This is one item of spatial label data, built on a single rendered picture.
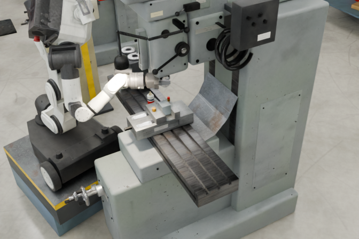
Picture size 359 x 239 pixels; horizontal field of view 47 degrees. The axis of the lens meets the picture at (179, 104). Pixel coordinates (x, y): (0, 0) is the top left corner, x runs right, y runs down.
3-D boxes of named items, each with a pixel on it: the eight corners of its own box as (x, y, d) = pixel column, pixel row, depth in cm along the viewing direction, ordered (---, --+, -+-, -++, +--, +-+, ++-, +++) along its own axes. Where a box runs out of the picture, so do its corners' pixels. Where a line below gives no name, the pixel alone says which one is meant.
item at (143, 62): (141, 70, 206) (138, 32, 194) (138, 67, 209) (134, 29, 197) (149, 68, 208) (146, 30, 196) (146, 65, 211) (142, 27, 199)
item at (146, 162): (141, 184, 226) (140, 168, 219) (118, 148, 251) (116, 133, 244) (219, 154, 244) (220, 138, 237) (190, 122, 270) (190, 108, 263)
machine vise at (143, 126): (137, 141, 225) (135, 125, 219) (127, 126, 236) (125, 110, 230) (193, 122, 238) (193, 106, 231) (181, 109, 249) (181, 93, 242)
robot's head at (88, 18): (79, 27, 202) (86, 23, 195) (70, 7, 201) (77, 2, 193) (91, 23, 206) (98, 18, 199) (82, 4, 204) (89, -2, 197)
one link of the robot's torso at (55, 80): (47, 97, 262) (26, 28, 237) (71, 86, 271) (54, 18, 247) (59, 105, 252) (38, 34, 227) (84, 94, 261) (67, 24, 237)
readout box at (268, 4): (240, 53, 182) (243, 7, 170) (228, 45, 189) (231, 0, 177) (276, 42, 189) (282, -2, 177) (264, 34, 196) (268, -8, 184)
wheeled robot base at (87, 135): (16, 143, 305) (4, 106, 286) (77, 113, 333) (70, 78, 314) (59, 190, 266) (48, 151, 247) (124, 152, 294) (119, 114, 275)
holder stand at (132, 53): (132, 89, 267) (130, 62, 256) (119, 74, 283) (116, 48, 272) (149, 84, 272) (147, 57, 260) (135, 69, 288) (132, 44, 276)
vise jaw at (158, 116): (156, 124, 225) (155, 119, 223) (145, 110, 236) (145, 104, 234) (166, 121, 227) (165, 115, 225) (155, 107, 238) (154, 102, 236)
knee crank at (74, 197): (66, 207, 247) (64, 200, 243) (63, 200, 251) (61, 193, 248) (101, 193, 255) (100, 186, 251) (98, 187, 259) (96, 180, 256)
